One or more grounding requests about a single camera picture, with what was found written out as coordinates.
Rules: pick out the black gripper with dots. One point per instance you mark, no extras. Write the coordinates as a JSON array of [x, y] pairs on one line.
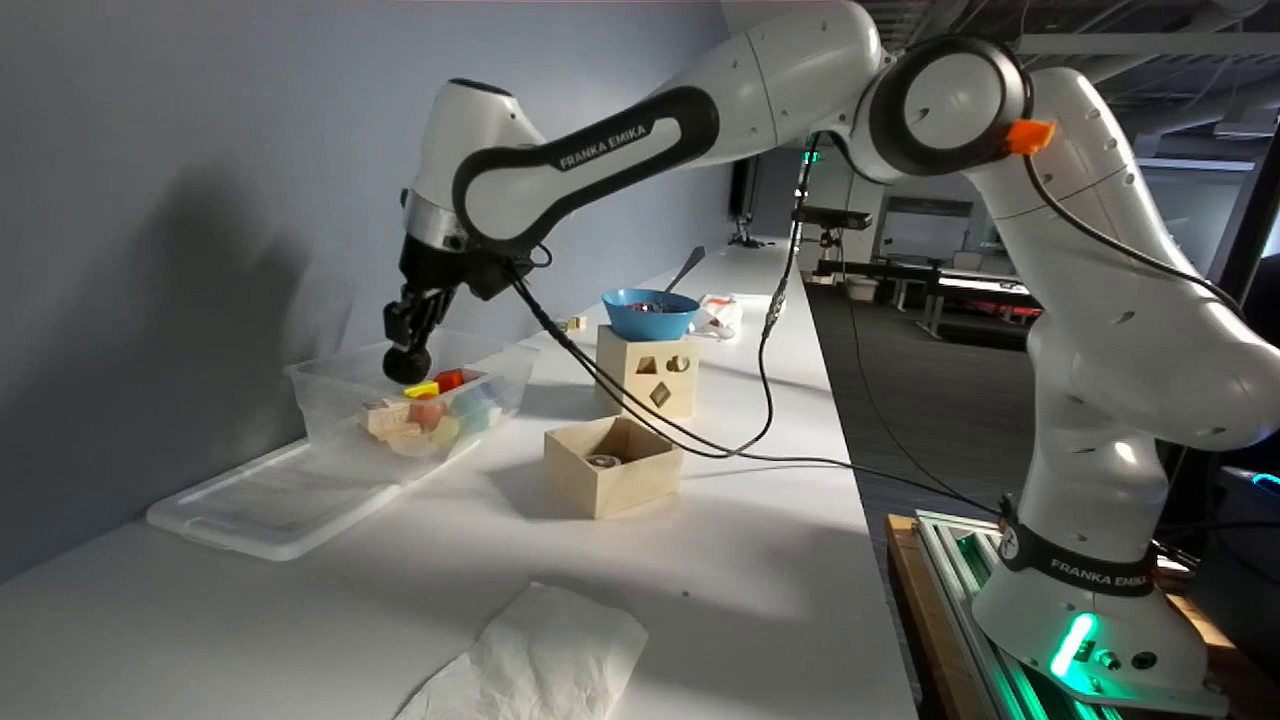
[[436, 273]]

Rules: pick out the black round cup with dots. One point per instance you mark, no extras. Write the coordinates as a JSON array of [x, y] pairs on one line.
[[406, 367]]

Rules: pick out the green cylinder block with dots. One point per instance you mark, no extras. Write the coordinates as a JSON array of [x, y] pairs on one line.
[[476, 409]]

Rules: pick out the white coffee pod container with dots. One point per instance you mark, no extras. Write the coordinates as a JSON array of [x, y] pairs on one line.
[[603, 460]]

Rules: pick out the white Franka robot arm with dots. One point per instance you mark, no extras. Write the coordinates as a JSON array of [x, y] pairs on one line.
[[1160, 373]]

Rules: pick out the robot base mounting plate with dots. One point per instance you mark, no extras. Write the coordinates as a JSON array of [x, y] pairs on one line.
[[935, 627]]

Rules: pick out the clear plastic lunchbox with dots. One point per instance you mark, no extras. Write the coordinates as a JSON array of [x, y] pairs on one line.
[[332, 420]]

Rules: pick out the clear plastic lunchbox lid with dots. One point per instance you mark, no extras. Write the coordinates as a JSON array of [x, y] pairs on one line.
[[266, 512]]

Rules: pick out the open wooden box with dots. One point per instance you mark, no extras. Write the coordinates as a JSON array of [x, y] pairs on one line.
[[603, 499]]

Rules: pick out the orange red ball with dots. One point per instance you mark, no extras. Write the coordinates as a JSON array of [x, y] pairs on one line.
[[455, 383]]

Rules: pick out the beige toy piece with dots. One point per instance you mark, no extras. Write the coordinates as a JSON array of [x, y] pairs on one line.
[[394, 424]]

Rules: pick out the small toy pieces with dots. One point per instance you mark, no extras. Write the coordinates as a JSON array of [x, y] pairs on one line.
[[570, 325]]

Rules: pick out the wooden shape sorter cube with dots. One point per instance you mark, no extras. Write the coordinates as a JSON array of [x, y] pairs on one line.
[[623, 367]]

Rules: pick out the blue plastic bowl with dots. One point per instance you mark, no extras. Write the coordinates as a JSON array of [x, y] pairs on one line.
[[650, 323]]

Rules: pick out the metal spoon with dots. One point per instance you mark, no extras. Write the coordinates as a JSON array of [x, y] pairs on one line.
[[684, 267]]

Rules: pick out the small white red carton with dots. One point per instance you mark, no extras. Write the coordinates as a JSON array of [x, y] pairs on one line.
[[722, 318]]

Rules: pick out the white paper towel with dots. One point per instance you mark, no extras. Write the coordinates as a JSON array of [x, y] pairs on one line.
[[546, 663]]

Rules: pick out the background work desk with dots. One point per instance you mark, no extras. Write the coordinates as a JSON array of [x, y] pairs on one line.
[[972, 284]]

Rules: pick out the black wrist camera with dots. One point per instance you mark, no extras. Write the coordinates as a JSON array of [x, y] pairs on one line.
[[505, 278]]

